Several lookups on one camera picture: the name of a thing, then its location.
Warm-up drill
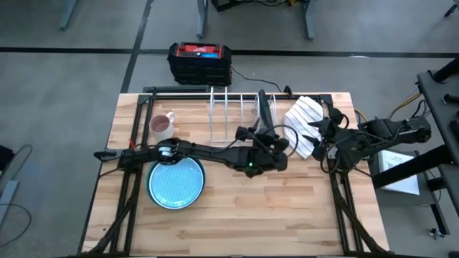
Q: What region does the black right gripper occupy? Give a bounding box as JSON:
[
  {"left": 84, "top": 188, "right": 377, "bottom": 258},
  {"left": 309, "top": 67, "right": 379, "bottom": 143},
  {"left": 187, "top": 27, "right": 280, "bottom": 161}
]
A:
[{"left": 303, "top": 107, "right": 344, "bottom": 161}]

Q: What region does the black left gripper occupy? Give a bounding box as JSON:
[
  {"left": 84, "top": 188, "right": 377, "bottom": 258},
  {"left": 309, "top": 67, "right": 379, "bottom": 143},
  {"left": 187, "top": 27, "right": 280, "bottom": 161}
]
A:
[{"left": 236, "top": 118, "right": 290, "bottom": 171}]

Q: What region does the dark grey plate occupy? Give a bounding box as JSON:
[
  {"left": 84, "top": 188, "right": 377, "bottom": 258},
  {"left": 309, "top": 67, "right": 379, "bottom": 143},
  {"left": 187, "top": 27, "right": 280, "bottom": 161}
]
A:
[{"left": 257, "top": 89, "right": 278, "bottom": 139}]

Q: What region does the white striped cloth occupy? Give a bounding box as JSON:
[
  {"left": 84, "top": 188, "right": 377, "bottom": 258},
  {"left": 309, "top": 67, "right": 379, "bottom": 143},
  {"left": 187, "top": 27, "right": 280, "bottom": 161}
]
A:
[{"left": 283, "top": 95, "right": 326, "bottom": 161}]

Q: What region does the red black power station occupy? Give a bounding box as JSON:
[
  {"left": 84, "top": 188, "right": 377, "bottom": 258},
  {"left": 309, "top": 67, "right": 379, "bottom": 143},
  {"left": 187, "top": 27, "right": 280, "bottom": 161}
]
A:
[{"left": 167, "top": 42, "right": 233, "bottom": 87}]

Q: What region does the white paper sheet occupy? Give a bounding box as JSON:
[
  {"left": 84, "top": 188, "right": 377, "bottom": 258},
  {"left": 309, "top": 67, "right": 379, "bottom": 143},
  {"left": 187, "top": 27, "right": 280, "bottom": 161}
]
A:
[{"left": 378, "top": 149, "right": 420, "bottom": 196}]

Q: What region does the white mug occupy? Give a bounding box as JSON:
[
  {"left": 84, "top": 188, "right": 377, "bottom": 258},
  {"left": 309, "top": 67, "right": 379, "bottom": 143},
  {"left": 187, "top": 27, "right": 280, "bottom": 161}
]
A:
[{"left": 148, "top": 110, "right": 176, "bottom": 143}]

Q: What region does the black side table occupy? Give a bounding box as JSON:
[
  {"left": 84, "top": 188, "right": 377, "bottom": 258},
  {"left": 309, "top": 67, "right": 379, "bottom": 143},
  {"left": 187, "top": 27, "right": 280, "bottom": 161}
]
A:
[{"left": 371, "top": 57, "right": 459, "bottom": 237}]

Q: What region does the black equipment box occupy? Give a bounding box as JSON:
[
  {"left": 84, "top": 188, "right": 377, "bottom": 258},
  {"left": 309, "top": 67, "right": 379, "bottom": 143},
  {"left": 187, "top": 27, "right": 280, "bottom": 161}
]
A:
[{"left": 210, "top": 0, "right": 252, "bottom": 12}]

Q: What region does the grey floor panel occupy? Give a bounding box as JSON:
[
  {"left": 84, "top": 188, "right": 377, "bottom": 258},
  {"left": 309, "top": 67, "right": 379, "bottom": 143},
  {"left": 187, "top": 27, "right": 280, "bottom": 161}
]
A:
[{"left": 0, "top": 178, "right": 21, "bottom": 230}]

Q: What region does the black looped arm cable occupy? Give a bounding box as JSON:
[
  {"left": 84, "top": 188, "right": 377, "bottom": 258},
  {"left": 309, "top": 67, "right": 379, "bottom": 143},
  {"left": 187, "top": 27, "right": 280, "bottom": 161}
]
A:
[{"left": 263, "top": 124, "right": 300, "bottom": 158}]

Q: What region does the black aluminium table frame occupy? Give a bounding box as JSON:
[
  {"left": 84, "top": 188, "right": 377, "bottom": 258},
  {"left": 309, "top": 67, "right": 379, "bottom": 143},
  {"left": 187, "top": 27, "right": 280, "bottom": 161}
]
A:
[{"left": 77, "top": 85, "right": 395, "bottom": 258}]

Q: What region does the white wire dish rack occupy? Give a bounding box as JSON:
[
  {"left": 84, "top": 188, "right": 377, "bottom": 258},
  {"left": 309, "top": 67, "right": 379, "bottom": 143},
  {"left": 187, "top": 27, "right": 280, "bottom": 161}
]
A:
[{"left": 209, "top": 85, "right": 279, "bottom": 146}]

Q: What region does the black power cable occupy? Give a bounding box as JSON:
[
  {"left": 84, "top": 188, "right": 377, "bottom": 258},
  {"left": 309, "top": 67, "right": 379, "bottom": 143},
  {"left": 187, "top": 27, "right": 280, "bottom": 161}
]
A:
[{"left": 230, "top": 66, "right": 293, "bottom": 97}]

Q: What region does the yellow cable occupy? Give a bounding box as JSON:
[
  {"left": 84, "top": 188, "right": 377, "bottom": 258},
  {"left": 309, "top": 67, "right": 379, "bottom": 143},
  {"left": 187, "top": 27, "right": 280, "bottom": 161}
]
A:
[{"left": 354, "top": 91, "right": 423, "bottom": 125}]

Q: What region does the black cable bundle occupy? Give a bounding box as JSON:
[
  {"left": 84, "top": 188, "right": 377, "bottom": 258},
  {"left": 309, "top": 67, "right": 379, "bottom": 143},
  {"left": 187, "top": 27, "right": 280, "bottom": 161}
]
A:
[{"left": 408, "top": 98, "right": 431, "bottom": 119}]

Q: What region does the black floor cable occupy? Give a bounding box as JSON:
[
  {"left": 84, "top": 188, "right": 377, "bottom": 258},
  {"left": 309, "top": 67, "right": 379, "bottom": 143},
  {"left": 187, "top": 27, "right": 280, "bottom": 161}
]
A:
[{"left": 0, "top": 203, "right": 33, "bottom": 249}]

